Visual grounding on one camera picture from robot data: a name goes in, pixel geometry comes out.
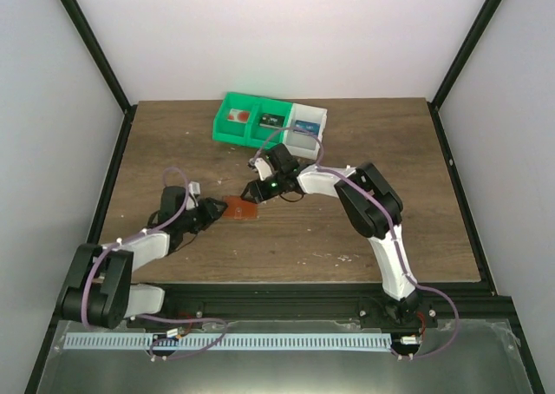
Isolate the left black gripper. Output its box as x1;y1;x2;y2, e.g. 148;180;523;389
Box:
179;198;229;234

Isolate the brown leather card holder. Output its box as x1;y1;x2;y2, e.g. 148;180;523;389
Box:
222;195;258;220

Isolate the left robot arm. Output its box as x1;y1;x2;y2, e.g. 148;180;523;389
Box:
55;182;228;329

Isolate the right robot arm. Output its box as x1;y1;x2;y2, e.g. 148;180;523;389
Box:
241;144;421;327

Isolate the black card in bin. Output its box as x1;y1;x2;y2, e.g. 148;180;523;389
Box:
258;113;285;129

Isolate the red white card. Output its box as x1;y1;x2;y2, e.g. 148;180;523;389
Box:
226;108;251;124

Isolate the blue VIP card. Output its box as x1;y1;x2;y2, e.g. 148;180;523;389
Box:
293;120;321;135

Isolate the left green storage bin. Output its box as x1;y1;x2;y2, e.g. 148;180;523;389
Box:
212;92;258;146

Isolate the green storage bin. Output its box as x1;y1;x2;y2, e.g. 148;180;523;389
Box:
245;97;292;148
212;92;258;146

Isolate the middle green storage bin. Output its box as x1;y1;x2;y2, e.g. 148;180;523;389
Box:
245;97;292;148

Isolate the white storage bin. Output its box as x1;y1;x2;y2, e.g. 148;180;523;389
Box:
283;103;327;160

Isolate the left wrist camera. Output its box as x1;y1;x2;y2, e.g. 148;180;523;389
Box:
187;181;201;207

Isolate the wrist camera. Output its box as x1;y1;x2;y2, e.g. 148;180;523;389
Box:
248;157;273;181
187;181;201;207

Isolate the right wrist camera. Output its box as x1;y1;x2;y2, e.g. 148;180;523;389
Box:
248;157;273;181

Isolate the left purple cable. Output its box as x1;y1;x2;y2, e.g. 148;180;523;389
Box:
81;166;205;329

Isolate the purple cable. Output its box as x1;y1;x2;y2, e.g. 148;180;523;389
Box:
253;126;460;360
81;166;205;329

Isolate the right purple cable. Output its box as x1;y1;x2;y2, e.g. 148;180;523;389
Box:
253;126;460;360

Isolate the light blue slotted cable duct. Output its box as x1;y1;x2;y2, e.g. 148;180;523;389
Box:
63;332;392;351

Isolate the black aluminium frame rail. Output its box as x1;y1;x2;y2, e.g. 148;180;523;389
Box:
125;283;513;330

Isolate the left black frame post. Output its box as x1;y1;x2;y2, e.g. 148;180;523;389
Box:
46;0;133;114

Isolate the black frame post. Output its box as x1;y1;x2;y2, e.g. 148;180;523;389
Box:
431;0;517;108
46;0;133;114

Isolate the right black frame post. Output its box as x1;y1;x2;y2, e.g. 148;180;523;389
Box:
431;0;517;108

